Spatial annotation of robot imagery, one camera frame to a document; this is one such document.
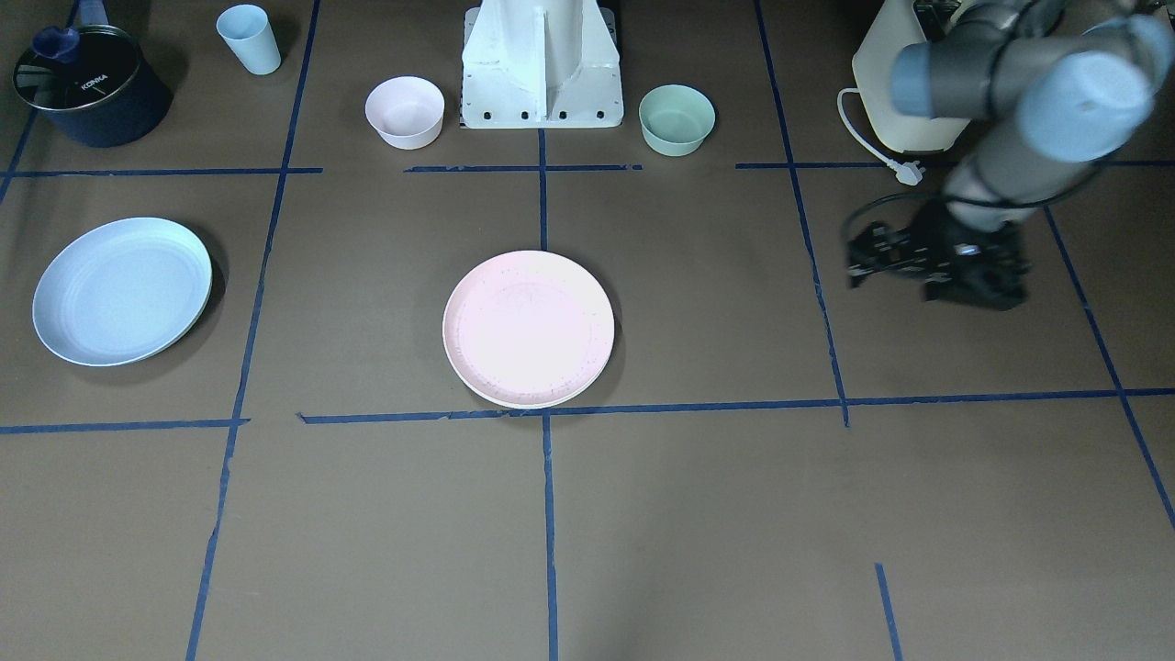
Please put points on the pink bowl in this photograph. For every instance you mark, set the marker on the pink bowl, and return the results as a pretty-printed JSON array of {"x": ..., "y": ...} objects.
[{"x": 406, "y": 112}]

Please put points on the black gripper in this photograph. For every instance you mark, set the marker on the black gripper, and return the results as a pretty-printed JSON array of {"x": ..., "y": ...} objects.
[{"x": 928, "y": 240}]

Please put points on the cream toaster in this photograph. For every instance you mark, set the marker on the cream toaster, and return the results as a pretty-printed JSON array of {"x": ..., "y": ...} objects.
[{"x": 891, "y": 69}]

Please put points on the dark blue pot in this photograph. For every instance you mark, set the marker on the dark blue pot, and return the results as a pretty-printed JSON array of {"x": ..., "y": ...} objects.
[{"x": 92, "y": 80}]

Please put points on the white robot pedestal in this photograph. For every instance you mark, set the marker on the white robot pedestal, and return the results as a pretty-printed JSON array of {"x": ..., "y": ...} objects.
[{"x": 541, "y": 65}]

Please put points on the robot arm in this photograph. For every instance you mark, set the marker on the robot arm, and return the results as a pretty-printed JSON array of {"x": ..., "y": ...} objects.
[{"x": 1059, "y": 104}]

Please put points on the pink plate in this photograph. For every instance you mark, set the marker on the pink plate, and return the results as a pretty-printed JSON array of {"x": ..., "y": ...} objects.
[{"x": 531, "y": 307}]

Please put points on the cream plate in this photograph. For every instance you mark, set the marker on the cream plate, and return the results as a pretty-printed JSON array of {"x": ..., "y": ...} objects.
[{"x": 529, "y": 386}]

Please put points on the light blue plate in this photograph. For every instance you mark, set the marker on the light blue plate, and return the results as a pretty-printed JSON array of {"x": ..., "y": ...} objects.
[{"x": 122, "y": 292}]

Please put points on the light blue cup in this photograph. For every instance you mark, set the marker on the light blue cup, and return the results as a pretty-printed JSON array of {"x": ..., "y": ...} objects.
[{"x": 247, "y": 31}]

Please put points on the green bowl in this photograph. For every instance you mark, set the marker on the green bowl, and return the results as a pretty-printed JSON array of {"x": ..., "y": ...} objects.
[{"x": 676, "y": 119}]

